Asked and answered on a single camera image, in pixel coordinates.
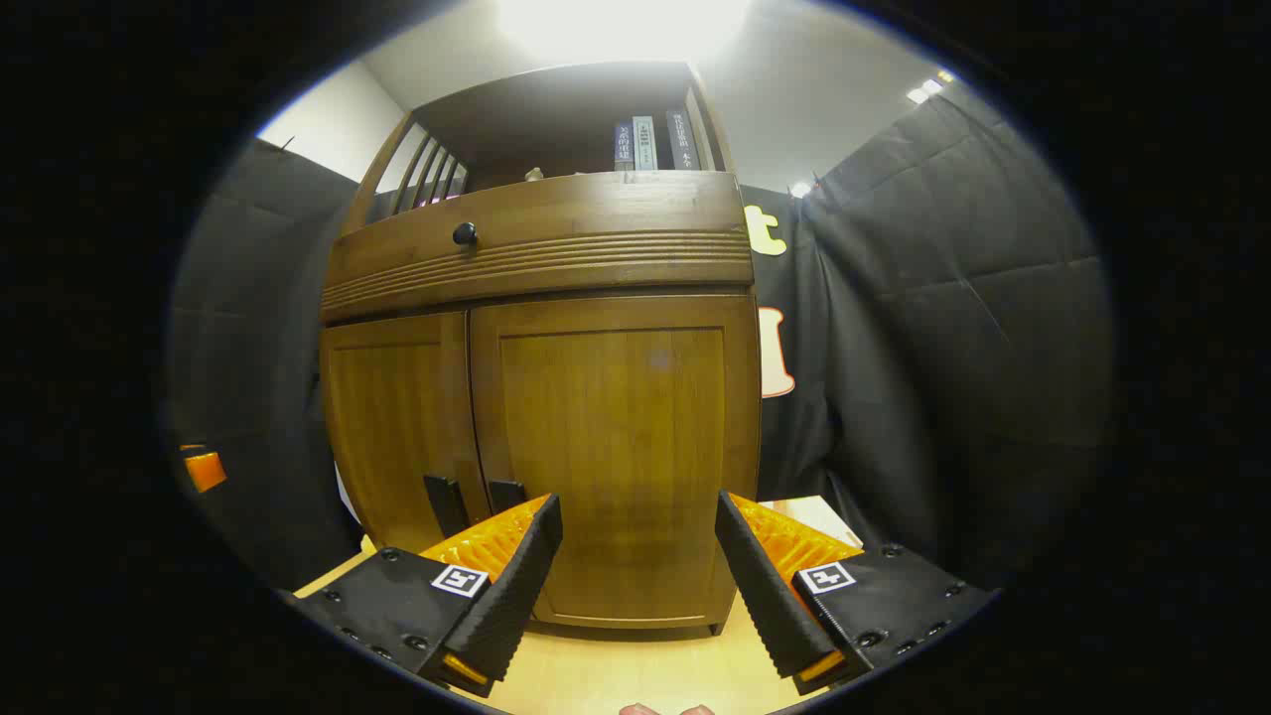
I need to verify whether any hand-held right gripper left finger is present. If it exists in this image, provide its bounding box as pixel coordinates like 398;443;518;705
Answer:
283;494;564;698

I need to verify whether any wooden cabinet drawer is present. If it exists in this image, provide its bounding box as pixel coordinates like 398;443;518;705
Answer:
320;171;754;326

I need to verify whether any large ceiling light panel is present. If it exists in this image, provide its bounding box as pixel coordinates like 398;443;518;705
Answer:
496;0;751;63

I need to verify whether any wooden shoe cabinet door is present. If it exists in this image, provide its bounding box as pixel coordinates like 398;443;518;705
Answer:
320;312;490;557
469;294;762;631

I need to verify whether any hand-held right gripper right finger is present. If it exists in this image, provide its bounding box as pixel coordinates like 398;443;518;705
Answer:
715;490;999;696

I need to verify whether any wooden double-door shoe cabinet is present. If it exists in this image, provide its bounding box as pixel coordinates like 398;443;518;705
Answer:
320;62;764;637

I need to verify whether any black backdrop cloth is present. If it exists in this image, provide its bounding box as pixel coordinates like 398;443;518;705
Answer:
167;77;1115;597

